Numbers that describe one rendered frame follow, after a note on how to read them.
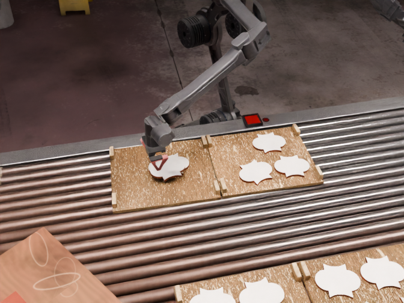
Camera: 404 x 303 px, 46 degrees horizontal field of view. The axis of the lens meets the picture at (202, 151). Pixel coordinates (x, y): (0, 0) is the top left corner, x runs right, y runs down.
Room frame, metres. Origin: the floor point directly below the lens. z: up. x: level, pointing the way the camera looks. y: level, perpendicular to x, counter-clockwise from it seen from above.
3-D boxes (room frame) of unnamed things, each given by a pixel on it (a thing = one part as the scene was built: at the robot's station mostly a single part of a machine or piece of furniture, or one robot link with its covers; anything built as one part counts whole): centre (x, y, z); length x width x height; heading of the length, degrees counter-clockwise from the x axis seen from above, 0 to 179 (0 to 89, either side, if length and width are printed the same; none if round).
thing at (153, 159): (1.30, 0.17, 1.07); 0.07 x 0.07 x 0.09; 22
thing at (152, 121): (1.33, 0.17, 1.20); 0.07 x 0.06 x 0.07; 32
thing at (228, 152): (1.44, -0.25, 0.93); 0.41 x 0.35 x 0.02; 101
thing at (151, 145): (1.33, 0.18, 1.14); 0.10 x 0.07 x 0.07; 22
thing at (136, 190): (1.36, 0.16, 0.93); 0.41 x 0.35 x 0.02; 100
